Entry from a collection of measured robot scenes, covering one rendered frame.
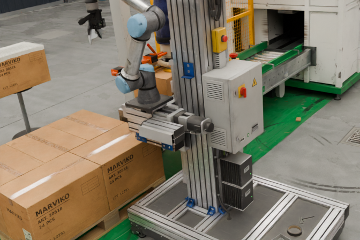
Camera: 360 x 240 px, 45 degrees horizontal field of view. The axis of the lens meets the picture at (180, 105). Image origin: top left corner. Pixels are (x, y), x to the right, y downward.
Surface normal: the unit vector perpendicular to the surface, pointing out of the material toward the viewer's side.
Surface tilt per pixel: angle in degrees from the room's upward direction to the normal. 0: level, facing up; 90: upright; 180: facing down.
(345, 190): 0
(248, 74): 90
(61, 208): 90
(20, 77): 90
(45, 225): 90
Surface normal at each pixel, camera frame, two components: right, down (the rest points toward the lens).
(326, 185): -0.10, -0.92
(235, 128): 0.78, 0.18
